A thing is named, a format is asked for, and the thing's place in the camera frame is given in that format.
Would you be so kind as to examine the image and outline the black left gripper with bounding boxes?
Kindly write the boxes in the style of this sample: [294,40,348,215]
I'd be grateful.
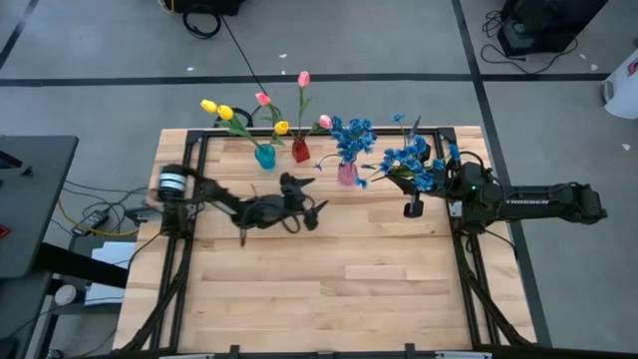
[273,172,330,231]

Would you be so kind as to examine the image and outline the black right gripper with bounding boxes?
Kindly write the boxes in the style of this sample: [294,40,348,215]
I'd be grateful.
[387,167,454,219]

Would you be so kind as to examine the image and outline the pink glass vase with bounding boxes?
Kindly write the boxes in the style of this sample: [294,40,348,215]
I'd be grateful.
[337,160,360,187]

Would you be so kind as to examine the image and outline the red glass vase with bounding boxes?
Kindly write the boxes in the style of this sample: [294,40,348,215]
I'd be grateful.
[291,137,312,165]

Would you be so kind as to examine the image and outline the teal embossed glass vase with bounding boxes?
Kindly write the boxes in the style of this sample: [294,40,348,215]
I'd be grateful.
[254,143,277,171]

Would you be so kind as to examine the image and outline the white papers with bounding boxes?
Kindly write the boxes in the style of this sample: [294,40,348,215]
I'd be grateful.
[84,241,139,306]

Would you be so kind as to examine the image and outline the black floor box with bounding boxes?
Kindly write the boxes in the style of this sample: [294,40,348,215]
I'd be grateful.
[171,0,245,16]

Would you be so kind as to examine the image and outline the black power adapter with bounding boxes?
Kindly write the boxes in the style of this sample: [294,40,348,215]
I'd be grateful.
[72,208,111,236]

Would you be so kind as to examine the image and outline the black equipment case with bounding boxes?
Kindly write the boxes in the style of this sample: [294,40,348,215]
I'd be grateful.
[496,0,609,57]

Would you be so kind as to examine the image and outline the white bin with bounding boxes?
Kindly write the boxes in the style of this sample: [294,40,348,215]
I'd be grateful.
[600,48,638,121]

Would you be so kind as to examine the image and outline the black desk beam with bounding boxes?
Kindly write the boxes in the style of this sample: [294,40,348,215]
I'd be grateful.
[34,241,131,290]

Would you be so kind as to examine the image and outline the white round object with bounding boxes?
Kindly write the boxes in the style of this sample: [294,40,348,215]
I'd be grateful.
[53,283,78,307]

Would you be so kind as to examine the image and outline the grey desk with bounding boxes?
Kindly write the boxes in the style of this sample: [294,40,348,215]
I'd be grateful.
[0,134,80,280]

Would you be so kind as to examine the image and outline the black flat device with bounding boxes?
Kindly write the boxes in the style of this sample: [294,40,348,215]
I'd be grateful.
[0,150,24,170]

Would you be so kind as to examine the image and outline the black aluminium table frame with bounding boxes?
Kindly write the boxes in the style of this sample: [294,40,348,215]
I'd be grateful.
[114,126,539,359]

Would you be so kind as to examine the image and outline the long black floor cable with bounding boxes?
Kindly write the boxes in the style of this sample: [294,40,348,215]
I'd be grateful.
[220,14,276,126]

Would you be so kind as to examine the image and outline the yellow floor cable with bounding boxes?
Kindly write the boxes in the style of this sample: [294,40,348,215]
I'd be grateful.
[57,198,141,238]

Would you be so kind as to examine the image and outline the black looped floor cable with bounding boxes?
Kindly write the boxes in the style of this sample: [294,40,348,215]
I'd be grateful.
[181,9,223,40]

